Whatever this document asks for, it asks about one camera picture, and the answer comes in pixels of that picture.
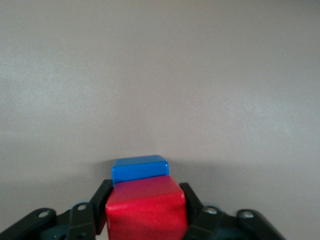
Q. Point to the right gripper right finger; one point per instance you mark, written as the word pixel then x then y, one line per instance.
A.
pixel 202 222

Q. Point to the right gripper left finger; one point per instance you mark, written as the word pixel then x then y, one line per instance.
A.
pixel 87 217

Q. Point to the red wooden block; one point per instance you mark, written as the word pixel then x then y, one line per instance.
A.
pixel 147 212

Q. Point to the blue wooden block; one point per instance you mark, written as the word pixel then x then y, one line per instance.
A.
pixel 138 170

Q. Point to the brown paper table cover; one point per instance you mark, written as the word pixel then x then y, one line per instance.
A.
pixel 160 75

